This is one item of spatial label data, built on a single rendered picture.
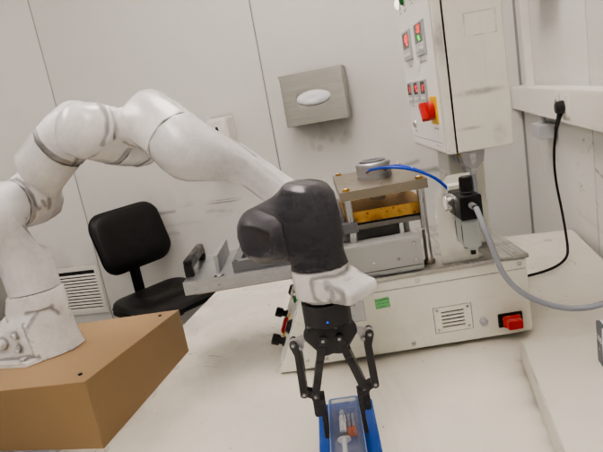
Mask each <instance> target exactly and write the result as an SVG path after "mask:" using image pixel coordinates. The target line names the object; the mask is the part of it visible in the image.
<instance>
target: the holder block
mask: <svg viewBox="0 0 603 452"><path fill-rule="evenodd" d="M287 264H290V262H288V261H282V262H277V263H272V264H265V265H260V264H258V263H256V262H254V261H252V260H250V259H249V258H247V257H246V256H245V254H244V253H243V252H242V250H241V248H240V246H239V248H238V250H237V252H236V254H235V257H234V259H233V260H232V268H233V272H234V273H238V272H244V271H249V270H255V269H260V268H266V267H271V266H277V265H287Z"/></svg>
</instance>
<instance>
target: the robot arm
mask: <svg viewBox="0 0 603 452"><path fill-rule="evenodd" d="M85 160H90V161H97V162H101V163H104V164H107V165H116V166H124V167H125V166H134V167H136V168H138V167H143V166H147V165H151V164H152V163H153V162H156V164H157V165H158V166H159V167H160V168H161V169H162V170H164V171H165V172H167V173H168V174H170V175H171V176H172V177H174V178H176V179H180V180H184V181H187V182H191V181H227V182H232V183H236V184H241V185H242V186H244V187H245V188H247V189H248V190H249V191H250V192H252V193H253V194H254V195H256V196H257V197H259V198H260V199H262V200H263V201H264V202H263V203H261V204H258V205H256V206H254V207H252V208H250V209H248V210H247V211H246V212H245V213H243V214H242V216H241V217H240V219H239V222H238V225H237V239H238V241H239V243H240V248H241V250H242V252H243V253H244V254H245V256H246V257H247V258H249V259H250V260H252V261H254V262H256V263H258V264H260V265H265V264H272V263H277V262H282V261H288V262H290V265H291V273H292V278H293V286H294V290H295V295H296V299H297V300H300V301H301V308H302V314H303V319H304V324H305V329H304V332H303V335H299V336H297V337H295V336H292V337H291V338H290V342H289V347H290V349H291V351H292V353H293V355H294V358H295V364H296V370H297V377H298V382H299V389H300V395H301V398H307V397H308V398H310V399H312V401H313V406H314V412H315V415H316V417H321V416H322V420H323V425H324V431H325V437H326V439H329V422H328V411H327V406H326V399H325V394H324V390H322V391H320V387H321V380H322V373H323V366H324V360H325V356H327V355H330V354H332V353H343V355H344V357H345V359H346V361H347V363H348V365H349V367H350V369H351V371H352V372H353V375H354V378H355V380H356V382H357V384H358V386H356V389H357V395H358V401H359V405H360V411H361V416H362V421H363V429H364V433H369V429H368V423H367V419H366V413H365V410H371V399H370V390H371V389H373V388H378V387H379V385H380V383H379V379H378V374H377V370H376V364H375V360H374V355H373V349H372V340H373V336H374V333H373V330H372V327H371V326H370V325H367V326H366V327H363V326H357V325H356V323H355V322H354V321H353V319H352V313H351V307H350V306H352V305H354V304H355V303H356V302H358V301H360V300H363V299H364V298H366V297H368V296H370V295H372V294H373V293H374V292H376V291H377V290H378V286H377V281H376V280H375V278H373V277H371V276H369V275H368V274H365V273H363V272H361V271H359V270H358V269H356V268H355V267H353V266H352V265H349V264H348V260H347V257H346V254H345V249H344V245H343V239H344V230H343V225H342V222H341V217H340V212H339V209H338V205H337V201H336V196H335V192H334V190H333V189H332V188H331V186H330V185H329V184H328V183H327V182H325V181H323V180H318V179H313V178H307V179H296V180H294V179H292V178H290V177H289V176H287V175H286V174H284V173H283V172H282V171H281V170H279V169H278V168H276V167H275V166H273V165H272V164H270V163H269V162H267V161H266V160H264V159H263V158H261V157H260V156H258V155H257V154H255V153H254V152H253V151H252V150H250V149H249V148H247V147H246V146H244V145H243V144H241V143H238V142H236V141H233V140H232V139H231V138H229V137H228V136H226V135H224V134H222V133H220V132H218V131H217V130H215V129H213V128H212V127H210V126H208V125H207V124H205V123H204V122H203V121H202V120H201V119H200V118H199V117H197V116H196V115H194V114H193V113H192V112H191V111H190V110H188V109H187V108H186V107H184V106H183V105H181V104H180V103H178V102H177V101H175V100H174V99H172V98H171V97H169V96H168V95H166V94H165V93H163V92H161V91H156V90H153V89H148V90H143V91H139V92H138V93H137V94H136V95H135V96H133V97H132V98H131V99H130V100H129V102H128V103H127V104H126V105H125V106H124V107H121V108H117V107H114V106H110V105H106V104H101V103H96V102H86V101H81V100H68V101H65V102H63V103H61V104H60V105H58V106H57V107H56V108H55V109H53V110H52V111H51V112H49V113H48V114H47V115H46V116H45V117H44V118H43V120H42V121H41V122H40V123H39V125H38V126H37V127H36V128H35V129H34V130H33V131H32V133H31V134H30V136H29V137H28V138H27V140H26V141H25V142H24V144H23V145H22V147H21V148H20V149H19V151H18V152H17V153H16V154H15V155H14V166H15V168H16V170H17V174H15V175H14V176H12V177H11V178H9V179H6V180H3V181H0V275H1V278H2V281H3V284H4V287H5V290H6V292H7V295H8V297H7V299H6V300H5V304H6V306H5V314H6V316H5V317H4V318H3V320H2V321H1V322H0V369H13V368H28V367H29V366H32V365H34V364H37V363H39V362H42V361H45V360H48V359H51V358H54V357H57V356H58V355H61V354H63V353H65V352H69V351H71V350H73V349H75V348H76V347H77V346H79V345H80V344H81V343H83V342H84V341H85V339H84V337H83V334H82V333H81V331H80V329H79V327H78V325H77V324H76V322H75V320H74V315H73V313H72V310H71V309H70V306H69V303H68V296H67V293H66V288H65V286H64V284H63V283H62V282H60V278H59V274H58V271H57V265H56V261H55V258H54V255H53V252H52V251H51V250H50V249H49V248H48V247H46V246H43V245H40V244H38V243H37V241H36V240H35V239H34V238H33V237H32V236H31V234H30V232H29V231H28V229H27V228H29V227H31V226H35V225H39V224H42V223H44V222H47V221H49V220H50V219H52V218H54V217H55V216H57V215H58V214H59V213H61V211H62V207H63V203H64V196H63V193H62V189H63V187H64V185H65V184H66V182H67V181H68V180H69V179H70V178H71V177H72V176H73V174H74V173H75V172H76V170H77V169H78V168H79V166H80V165H81V164H83V163H84V162H85ZM356 334H358V335H359V337H360V340H361V341H363V344H364V350H365V354H366V359H367V363H368V368H369V373H370V377H369V378H367V379H366V378H365V376H364V375H363V372H362V370H361V368H360V366H359V364H358V362H357V360H356V358H355V357H354V353H353V351H352V349H351V346H350V343H351V342H352V341H353V339H354V337H355V335H356ZM305 342H307V343H308V344H309V345H311V346H312V347H313V348H314V349H315V350H316V351H317V354H316V361H315V370H314V377H313V384H312V387H308V384H307V378H306V371H305V365H304V359H303V352H302V350H303V349H304V343H305Z"/></svg>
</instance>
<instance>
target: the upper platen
mask: <svg viewBox="0 0 603 452"><path fill-rule="evenodd" d="M338 199H339V198H338ZM339 204H340V207H341V210H342V213H343V215H344V217H345V222H347V219H346V214H345V203H344V202H342V203H341V202H340V199H339ZM352 205H353V211H354V220H355V221H357V224H358V230H363V229H369V228H374V227H380V226H385V225H390V224H396V223H401V222H411V221H416V220H420V213H419V207H418V200H417V194H416V193H415V192H413V191H412V190H410V191H405V192H399V193H394V194H389V195H384V196H374V197H368V198H364V199H358V200H353V201H352Z"/></svg>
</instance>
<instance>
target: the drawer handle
mask: <svg viewBox="0 0 603 452"><path fill-rule="evenodd" d="M203 259H206V256H205V249H204V247H203V244H196V245H195V246H194V248H193V249H192V250H191V251H190V253H189V254H188V256H187V257H186V258H185V259H184V261H183V265H184V266H183V267H184V271H185V275H186V278H188V277H193V276H195V270H194V266H195V264H196V263H197V261H198V260H203Z"/></svg>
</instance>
